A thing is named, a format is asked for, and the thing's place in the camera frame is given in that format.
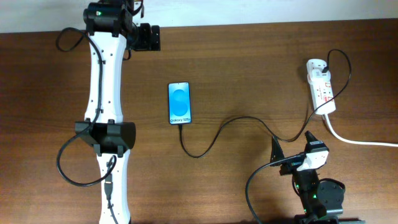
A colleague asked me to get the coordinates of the white charger adapter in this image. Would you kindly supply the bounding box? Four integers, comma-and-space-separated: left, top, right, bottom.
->
306, 58, 331, 85

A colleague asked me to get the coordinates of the white power strip cord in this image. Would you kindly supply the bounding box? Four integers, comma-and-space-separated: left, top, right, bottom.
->
322, 113, 398, 148

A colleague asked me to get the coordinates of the white power strip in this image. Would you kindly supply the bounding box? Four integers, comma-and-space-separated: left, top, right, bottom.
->
309, 80, 336, 115

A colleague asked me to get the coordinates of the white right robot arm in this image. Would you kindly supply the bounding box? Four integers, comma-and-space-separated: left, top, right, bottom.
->
270, 131, 345, 223

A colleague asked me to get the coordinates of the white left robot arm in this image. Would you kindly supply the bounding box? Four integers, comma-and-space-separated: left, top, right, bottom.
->
75, 1, 160, 223

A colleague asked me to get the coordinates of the black USB charging cable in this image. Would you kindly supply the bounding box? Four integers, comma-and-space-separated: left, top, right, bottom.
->
177, 49, 353, 159

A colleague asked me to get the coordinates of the blue Samsung Galaxy smartphone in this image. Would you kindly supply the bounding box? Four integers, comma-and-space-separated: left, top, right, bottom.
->
168, 82, 192, 125

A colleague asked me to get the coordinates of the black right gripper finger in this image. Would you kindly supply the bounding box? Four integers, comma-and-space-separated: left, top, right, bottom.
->
270, 136, 285, 166
305, 131, 319, 144

